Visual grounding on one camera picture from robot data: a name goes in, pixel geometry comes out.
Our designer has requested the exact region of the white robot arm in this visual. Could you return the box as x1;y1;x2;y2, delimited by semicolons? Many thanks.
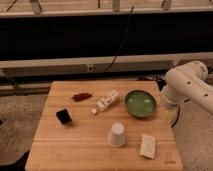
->
161;61;213;127

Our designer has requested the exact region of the black eraser block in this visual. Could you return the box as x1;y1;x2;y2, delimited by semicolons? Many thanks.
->
56;109;72;124

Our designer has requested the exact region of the black hanging cable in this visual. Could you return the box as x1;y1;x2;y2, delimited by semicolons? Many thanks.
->
102;5;135;74

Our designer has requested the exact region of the white tube bottle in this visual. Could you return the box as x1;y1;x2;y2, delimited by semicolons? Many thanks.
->
91;90;119;115

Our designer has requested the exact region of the dark red flat piece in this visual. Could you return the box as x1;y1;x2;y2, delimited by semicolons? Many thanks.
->
72;93;92;102

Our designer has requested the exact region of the green bowl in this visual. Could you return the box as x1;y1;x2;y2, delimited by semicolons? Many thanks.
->
125;90;157;118

